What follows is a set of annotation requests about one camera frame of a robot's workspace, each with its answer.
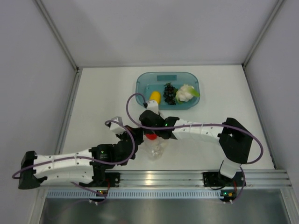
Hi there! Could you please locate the red fake food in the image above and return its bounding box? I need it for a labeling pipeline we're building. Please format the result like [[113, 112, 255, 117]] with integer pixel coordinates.
[[145, 133, 157, 140]]

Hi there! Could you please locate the clear dotted zip bag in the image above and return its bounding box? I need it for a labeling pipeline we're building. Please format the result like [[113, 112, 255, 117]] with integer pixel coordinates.
[[143, 136, 168, 161]]

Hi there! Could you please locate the yellow fake food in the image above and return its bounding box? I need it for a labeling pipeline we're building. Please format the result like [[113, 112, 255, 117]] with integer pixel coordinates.
[[149, 91, 161, 105]]

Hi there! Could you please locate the dark blue fake food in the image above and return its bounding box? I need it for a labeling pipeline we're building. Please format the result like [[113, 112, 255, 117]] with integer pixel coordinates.
[[163, 83, 178, 105]]

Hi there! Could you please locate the white fake food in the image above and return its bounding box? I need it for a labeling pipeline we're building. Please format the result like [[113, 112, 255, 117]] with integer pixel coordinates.
[[175, 84, 196, 103]]

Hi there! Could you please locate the green fake lettuce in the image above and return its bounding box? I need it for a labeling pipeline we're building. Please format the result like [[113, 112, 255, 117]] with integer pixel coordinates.
[[174, 85, 201, 105]]

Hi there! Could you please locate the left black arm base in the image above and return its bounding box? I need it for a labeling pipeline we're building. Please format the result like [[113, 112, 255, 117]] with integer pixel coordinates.
[[93, 172, 121, 188]]

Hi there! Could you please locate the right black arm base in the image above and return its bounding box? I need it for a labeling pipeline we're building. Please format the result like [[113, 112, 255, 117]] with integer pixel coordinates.
[[203, 171, 225, 190]]

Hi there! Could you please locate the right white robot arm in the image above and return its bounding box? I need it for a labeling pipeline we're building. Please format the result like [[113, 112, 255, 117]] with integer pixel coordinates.
[[139, 110, 253, 185]]

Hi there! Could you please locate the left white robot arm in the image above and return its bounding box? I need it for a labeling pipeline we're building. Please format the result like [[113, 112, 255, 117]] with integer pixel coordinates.
[[18, 126, 143, 190]]

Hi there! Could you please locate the teal plastic bin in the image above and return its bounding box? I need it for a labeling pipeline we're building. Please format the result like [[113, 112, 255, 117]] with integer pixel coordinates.
[[135, 72, 200, 110]]

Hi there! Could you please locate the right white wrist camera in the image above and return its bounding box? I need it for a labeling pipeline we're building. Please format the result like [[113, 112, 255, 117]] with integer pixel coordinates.
[[144, 100, 159, 115]]

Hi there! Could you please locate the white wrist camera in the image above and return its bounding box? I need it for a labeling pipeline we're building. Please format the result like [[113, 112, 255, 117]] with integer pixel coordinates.
[[105, 116, 125, 135], [144, 100, 159, 115]]

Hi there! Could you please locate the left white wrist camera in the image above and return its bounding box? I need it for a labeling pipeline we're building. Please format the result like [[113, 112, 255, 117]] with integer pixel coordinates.
[[105, 116, 125, 135]]

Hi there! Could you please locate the slotted cable duct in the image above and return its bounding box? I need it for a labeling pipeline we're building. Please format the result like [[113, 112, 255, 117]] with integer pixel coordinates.
[[46, 189, 233, 199]]

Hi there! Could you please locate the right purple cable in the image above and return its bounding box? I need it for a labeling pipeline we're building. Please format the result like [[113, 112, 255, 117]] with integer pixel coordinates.
[[126, 93, 263, 201]]

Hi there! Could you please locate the aluminium mounting rail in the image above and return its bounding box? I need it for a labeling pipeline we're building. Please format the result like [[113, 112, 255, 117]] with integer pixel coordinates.
[[37, 170, 292, 188]]

